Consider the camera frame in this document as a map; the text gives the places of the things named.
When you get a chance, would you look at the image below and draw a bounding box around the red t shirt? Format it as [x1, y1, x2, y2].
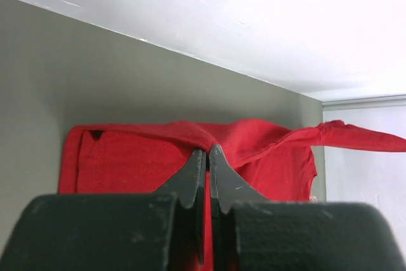
[58, 119, 405, 270]

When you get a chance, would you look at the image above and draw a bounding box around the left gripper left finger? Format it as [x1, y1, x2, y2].
[155, 149, 205, 267]

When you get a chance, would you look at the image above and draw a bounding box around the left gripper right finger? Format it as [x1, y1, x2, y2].
[209, 144, 268, 270]

